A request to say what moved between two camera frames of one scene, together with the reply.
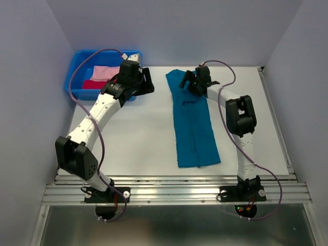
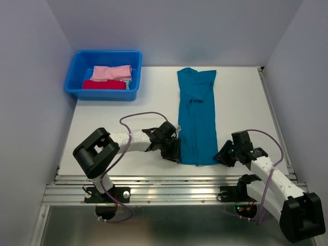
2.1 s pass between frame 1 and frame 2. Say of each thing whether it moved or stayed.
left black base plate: stayed
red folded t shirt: stayed
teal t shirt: moved
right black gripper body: moved
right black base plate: stayed
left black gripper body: moved
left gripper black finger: moved
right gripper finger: moved
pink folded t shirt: stayed
